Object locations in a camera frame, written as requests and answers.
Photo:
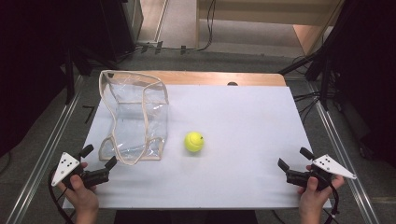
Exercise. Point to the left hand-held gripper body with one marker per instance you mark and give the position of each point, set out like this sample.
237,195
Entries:
63,166

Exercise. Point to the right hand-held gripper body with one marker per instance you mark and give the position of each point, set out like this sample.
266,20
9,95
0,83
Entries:
333,166

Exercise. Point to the person's left hand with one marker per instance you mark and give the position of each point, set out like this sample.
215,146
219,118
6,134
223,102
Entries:
82,196

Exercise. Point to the person's right hand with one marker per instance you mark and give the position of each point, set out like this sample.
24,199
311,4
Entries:
314,199

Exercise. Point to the white table cover sheet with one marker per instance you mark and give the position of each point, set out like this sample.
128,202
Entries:
243,149

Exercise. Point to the clear plastic bag beige trim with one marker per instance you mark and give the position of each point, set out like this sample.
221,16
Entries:
137,118

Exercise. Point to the black metal stand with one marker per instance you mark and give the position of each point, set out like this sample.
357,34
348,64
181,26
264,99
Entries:
317,67
70,81

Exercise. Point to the yellow tennis ball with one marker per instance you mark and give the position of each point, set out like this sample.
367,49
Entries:
194,142

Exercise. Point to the black curtain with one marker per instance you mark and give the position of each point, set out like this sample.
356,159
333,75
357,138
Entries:
370,71
28,62

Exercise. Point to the dark cabinet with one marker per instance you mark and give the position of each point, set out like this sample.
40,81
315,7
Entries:
123,28

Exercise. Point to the light wooden shelf unit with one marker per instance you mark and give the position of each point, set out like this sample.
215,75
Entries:
258,18

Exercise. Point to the aluminium floor rail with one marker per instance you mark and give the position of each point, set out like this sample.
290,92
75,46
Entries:
46,152
345,161

